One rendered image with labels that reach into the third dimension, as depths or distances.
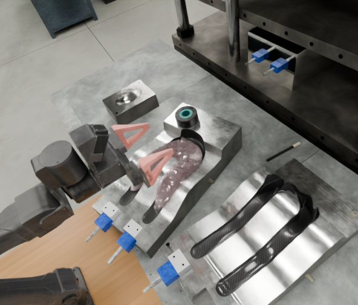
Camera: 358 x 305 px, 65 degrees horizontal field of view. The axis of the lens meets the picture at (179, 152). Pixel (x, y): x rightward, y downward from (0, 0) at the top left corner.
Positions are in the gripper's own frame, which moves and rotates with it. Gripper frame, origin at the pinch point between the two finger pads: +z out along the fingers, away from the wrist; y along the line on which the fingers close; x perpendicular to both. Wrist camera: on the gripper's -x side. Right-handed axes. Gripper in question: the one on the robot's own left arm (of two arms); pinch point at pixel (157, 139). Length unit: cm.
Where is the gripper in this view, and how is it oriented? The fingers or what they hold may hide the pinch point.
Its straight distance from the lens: 58.9
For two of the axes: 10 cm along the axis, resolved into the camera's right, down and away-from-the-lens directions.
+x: 1.7, 6.3, 7.6
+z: 8.2, -5.2, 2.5
